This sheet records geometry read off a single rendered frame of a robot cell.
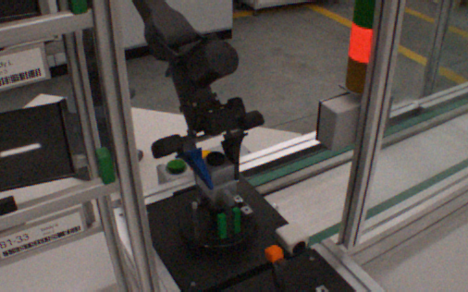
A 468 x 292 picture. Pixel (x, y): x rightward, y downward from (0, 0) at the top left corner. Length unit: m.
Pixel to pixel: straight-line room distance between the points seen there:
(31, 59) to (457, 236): 0.95
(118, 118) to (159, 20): 0.39
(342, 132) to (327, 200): 0.34
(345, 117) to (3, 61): 0.49
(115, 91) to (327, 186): 0.74
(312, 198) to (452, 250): 0.33
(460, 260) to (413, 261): 0.10
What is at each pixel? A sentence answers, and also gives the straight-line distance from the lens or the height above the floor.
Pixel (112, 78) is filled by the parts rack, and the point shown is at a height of 1.41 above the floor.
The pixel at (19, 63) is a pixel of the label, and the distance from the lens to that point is 0.36.
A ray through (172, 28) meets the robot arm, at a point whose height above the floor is 1.32.
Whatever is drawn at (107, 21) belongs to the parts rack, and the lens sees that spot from 0.37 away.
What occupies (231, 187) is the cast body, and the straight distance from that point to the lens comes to 0.78.
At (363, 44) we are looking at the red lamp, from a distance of 0.67.
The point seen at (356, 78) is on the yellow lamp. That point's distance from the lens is 0.69.
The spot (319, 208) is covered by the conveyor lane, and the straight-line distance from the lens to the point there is 1.00.
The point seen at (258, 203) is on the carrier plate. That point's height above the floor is 0.97.
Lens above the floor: 1.57
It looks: 34 degrees down
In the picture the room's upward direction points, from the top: straight up
